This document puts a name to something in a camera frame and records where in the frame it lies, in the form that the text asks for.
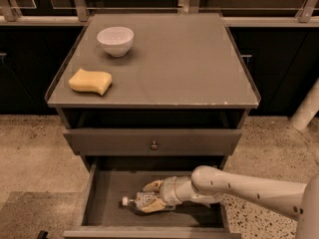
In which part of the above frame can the yellow sponge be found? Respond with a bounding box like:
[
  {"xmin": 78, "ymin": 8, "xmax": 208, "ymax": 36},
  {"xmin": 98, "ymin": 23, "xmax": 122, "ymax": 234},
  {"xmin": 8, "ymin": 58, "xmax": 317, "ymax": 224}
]
[{"xmin": 69, "ymin": 69, "xmax": 113, "ymax": 96}]

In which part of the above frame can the white ceramic bowl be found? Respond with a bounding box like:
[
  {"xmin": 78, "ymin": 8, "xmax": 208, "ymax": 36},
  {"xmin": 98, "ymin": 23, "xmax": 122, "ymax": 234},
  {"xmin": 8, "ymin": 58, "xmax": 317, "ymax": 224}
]
[{"xmin": 97, "ymin": 27, "xmax": 135, "ymax": 57}]

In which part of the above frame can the blue plastic bottle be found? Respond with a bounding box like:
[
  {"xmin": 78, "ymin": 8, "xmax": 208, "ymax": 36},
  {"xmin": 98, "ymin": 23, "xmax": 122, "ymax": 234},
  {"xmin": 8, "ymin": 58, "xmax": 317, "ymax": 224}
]
[{"xmin": 121, "ymin": 190, "xmax": 176, "ymax": 215}]

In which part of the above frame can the small black object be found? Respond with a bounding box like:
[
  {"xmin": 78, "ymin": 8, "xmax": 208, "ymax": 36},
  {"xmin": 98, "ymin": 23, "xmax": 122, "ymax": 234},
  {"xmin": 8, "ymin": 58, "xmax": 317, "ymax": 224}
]
[{"xmin": 37, "ymin": 230, "xmax": 48, "ymax": 239}]

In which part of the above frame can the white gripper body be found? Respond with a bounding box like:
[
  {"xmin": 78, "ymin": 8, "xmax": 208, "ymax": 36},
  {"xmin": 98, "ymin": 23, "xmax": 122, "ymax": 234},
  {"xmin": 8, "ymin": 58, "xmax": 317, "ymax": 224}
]
[{"xmin": 159, "ymin": 176, "xmax": 181, "ymax": 206}]

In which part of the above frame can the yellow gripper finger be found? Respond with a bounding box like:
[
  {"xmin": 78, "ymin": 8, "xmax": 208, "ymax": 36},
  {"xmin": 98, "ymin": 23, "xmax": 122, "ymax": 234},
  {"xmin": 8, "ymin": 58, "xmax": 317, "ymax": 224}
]
[
  {"xmin": 141, "ymin": 198, "xmax": 166, "ymax": 213},
  {"xmin": 143, "ymin": 180, "xmax": 162, "ymax": 192}
]

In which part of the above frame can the grey top drawer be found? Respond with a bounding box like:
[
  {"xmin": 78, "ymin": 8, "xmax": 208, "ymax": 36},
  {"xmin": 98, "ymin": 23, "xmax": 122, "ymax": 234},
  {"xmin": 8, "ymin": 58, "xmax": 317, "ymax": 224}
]
[{"xmin": 64, "ymin": 128, "xmax": 241, "ymax": 156}]

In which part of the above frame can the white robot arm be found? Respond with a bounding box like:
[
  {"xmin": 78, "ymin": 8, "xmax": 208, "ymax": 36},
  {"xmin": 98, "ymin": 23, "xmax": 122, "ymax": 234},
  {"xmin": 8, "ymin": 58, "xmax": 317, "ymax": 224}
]
[{"xmin": 138, "ymin": 165, "xmax": 319, "ymax": 239}]

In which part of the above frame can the grey drawer cabinet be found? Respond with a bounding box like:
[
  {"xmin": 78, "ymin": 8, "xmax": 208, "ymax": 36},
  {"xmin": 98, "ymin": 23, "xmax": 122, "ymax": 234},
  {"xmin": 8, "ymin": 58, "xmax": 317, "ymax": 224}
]
[{"xmin": 44, "ymin": 13, "xmax": 261, "ymax": 239}]

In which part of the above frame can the open grey middle drawer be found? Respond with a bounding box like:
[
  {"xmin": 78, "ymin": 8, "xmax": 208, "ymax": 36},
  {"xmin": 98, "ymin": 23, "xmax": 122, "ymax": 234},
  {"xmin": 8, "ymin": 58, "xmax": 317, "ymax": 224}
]
[{"xmin": 64, "ymin": 157, "xmax": 242, "ymax": 239}]

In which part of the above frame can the round metal drawer knob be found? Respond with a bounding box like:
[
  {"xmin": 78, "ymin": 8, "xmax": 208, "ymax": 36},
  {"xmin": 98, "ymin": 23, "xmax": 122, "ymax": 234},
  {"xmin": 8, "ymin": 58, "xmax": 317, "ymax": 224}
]
[{"xmin": 150, "ymin": 141, "xmax": 159, "ymax": 150}]

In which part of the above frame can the metal railing frame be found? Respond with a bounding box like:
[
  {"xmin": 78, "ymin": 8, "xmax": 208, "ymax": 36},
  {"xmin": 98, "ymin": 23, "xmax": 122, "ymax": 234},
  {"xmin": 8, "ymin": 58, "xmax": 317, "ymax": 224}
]
[{"xmin": 0, "ymin": 0, "xmax": 319, "ymax": 27}]

